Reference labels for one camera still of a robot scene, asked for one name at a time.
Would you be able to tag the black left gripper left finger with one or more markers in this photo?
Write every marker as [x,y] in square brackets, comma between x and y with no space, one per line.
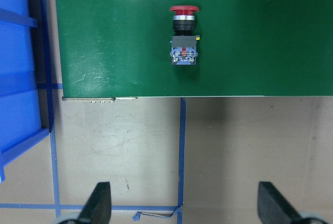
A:
[98,207]

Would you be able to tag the red push button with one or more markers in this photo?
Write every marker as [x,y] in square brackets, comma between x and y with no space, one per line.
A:
[184,42]

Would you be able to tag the green conveyor belt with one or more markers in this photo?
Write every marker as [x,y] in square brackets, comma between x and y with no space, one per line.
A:
[121,48]

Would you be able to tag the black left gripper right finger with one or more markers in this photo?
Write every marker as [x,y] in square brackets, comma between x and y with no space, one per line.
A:
[272,206]

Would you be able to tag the blue bin left side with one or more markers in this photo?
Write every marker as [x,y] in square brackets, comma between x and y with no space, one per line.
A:
[21,127]

